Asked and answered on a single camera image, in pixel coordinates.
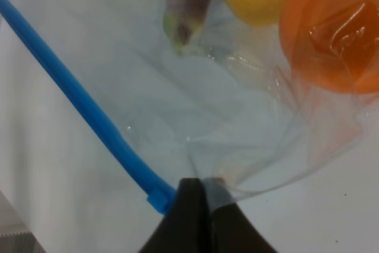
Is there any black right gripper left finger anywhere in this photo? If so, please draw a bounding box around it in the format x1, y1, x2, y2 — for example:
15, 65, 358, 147
140, 178, 211, 253

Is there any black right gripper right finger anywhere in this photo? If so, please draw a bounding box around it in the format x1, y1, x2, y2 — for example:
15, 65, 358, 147
211, 203, 277, 253

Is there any clear zip bag blue zipper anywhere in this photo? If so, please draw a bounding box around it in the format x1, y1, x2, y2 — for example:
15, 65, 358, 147
1, 0, 378, 213

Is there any orange toy tangerine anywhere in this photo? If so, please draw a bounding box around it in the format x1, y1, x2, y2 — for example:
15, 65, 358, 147
279, 0, 378, 94

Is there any purple toy eggplant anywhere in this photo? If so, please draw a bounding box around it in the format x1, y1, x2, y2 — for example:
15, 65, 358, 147
163, 0, 211, 54

